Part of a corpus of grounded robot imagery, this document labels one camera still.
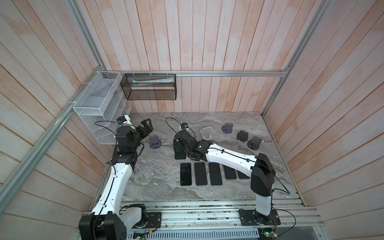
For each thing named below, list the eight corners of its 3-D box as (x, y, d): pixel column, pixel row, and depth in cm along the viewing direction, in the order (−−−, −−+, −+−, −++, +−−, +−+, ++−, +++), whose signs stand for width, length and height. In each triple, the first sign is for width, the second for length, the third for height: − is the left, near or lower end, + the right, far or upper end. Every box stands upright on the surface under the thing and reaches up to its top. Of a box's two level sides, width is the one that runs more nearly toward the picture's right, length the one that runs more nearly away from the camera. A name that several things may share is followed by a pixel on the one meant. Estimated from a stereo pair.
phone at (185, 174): (179, 185, 87) (179, 184, 85) (180, 164, 95) (180, 162, 94) (191, 185, 87) (191, 184, 85) (191, 164, 95) (191, 162, 94)
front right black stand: (242, 143, 106) (245, 137, 100) (236, 138, 109) (239, 131, 103) (246, 140, 107) (249, 134, 101) (240, 135, 110) (243, 129, 104)
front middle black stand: (254, 152, 101) (258, 146, 95) (246, 145, 104) (250, 139, 98) (259, 147, 103) (264, 141, 98) (252, 141, 107) (256, 135, 101)
